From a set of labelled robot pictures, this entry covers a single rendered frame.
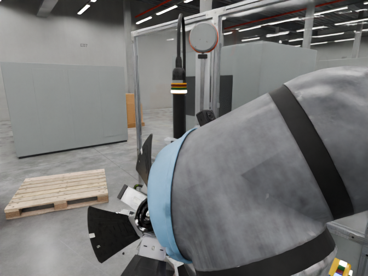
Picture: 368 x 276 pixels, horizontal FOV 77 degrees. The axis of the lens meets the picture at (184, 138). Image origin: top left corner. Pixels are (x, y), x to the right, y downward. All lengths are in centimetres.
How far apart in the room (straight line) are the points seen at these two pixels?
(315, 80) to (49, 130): 605
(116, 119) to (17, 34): 744
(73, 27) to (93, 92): 734
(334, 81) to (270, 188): 8
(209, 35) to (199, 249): 123
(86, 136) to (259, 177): 620
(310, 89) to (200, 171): 10
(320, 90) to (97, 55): 1324
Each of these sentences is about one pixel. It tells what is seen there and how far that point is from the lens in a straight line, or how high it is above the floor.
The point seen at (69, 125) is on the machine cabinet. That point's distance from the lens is 619.
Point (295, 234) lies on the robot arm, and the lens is 18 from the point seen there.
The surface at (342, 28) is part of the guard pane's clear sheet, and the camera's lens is 121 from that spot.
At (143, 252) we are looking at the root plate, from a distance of 84.
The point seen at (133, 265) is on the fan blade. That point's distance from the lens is 84.
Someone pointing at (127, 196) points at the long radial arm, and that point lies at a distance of 117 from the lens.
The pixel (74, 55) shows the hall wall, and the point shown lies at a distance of 1306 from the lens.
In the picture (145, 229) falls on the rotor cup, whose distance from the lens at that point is 79.
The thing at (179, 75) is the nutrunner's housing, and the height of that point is 166.
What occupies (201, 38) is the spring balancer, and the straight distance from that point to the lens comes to 135.
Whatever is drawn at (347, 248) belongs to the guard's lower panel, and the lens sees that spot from 137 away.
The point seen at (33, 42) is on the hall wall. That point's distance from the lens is 1284.
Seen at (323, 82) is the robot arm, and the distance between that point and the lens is 19.
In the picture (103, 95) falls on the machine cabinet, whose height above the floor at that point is 132.
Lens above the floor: 164
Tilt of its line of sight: 14 degrees down
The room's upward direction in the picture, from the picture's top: straight up
